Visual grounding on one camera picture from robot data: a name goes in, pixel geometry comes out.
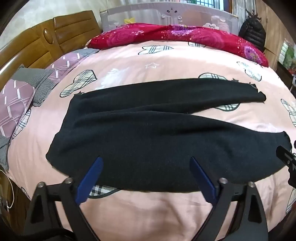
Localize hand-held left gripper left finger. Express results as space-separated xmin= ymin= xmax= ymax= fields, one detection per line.
xmin=24 ymin=156 xmax=104 ymax=241

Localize wooden nightstand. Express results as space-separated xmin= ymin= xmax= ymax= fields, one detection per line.
xmin=0 ymin=171 xmax=31 ymax=224

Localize barred window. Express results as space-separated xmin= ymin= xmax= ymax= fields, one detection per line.
xmin=194 ymin=0 xmax=223 ymax=10

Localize wooden headboard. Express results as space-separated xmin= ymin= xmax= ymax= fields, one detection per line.
xmin=0 ymin=10 xmax=102 ymax=93

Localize shelf with colourful boxes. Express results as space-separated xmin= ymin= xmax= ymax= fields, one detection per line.
xmin=278 ymin=38 xmax=296 ymax=76

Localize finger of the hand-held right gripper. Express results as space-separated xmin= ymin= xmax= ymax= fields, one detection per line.
xmin=276 ymin=146 xmax=296 ymax=172

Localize pink printed bed cover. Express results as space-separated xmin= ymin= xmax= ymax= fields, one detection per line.
xmin=5 ymin=39 xmax=296 ymax=241

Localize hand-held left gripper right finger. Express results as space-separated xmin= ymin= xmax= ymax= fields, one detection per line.
xmin=189 ymin=157 xmax=270 ymax=241

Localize red floral blanket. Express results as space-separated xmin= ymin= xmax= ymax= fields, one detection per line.
xmin=89 ymin=23 xmax=269 ymax=67

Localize white cable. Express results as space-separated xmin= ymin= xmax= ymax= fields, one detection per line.
xmin=0 ymin=169 xmax=17 ymax=210

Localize wooden wardrobe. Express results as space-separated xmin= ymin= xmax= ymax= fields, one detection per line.
xmin=254 ymin=0 xmax=290 ymax=70

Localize purple and grey pillow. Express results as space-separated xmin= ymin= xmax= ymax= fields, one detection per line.
xmin=46 ymin=48 xmax=100 ymax=82
xmin=0 ymin=67 xmax=61 ymax=172

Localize grey bed guard rail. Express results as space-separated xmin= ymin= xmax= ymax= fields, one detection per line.
xmin=99 ymin=4 xmax=238 ymax=32

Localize black pants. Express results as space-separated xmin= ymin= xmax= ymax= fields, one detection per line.
xmin=46 ymin=78 xmax=292 ymax=193

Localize black puffer jacket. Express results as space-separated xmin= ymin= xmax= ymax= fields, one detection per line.
xmin=238 ymin=9 xmax=267 ymax=52

